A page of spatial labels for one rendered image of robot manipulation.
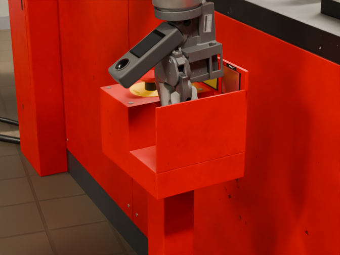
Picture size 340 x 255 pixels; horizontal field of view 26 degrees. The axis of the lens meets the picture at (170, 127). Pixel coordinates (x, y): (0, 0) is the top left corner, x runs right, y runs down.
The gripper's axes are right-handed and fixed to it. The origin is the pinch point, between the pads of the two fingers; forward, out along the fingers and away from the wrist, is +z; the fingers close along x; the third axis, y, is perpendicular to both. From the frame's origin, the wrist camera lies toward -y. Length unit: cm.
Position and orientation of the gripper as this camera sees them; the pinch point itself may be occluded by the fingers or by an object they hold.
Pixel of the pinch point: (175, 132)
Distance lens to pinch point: 115.0
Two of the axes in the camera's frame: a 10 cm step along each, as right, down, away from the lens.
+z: 0.8, 9.0, 4.2
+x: -4.9, -3.4, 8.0
